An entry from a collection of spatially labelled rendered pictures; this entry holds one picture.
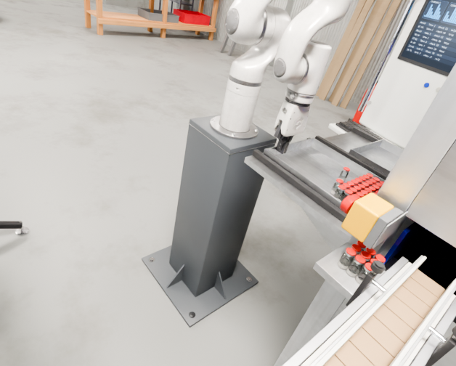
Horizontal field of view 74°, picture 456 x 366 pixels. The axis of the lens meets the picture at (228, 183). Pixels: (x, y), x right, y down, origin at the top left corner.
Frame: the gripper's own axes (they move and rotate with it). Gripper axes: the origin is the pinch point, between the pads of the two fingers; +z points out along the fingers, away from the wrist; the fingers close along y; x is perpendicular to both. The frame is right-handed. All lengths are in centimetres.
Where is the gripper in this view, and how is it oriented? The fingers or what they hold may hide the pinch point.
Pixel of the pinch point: (282, 146)
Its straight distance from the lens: 100.6
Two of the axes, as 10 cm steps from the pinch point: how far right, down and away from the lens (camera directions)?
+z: -2.0, 8.1, 5.5
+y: 7.6, -2.3, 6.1
